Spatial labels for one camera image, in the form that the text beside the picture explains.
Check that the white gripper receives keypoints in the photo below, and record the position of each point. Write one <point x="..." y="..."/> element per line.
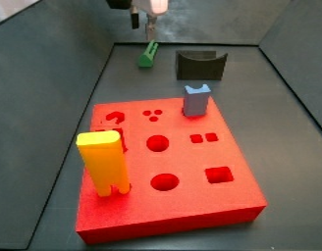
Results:
<point x="153" y="7"/>

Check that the black curved fixture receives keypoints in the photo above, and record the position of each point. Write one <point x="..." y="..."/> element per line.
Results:
<point x="199" y="65"/>

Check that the blue grey peg block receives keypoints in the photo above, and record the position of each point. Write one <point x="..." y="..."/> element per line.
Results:
<point x="195" y="100"/>

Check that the red block with holes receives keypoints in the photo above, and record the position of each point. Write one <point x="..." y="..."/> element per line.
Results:
<point x="189" y="178"/>

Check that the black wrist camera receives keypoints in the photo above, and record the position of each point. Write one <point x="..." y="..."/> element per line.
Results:
<point x="118" y="4"/>

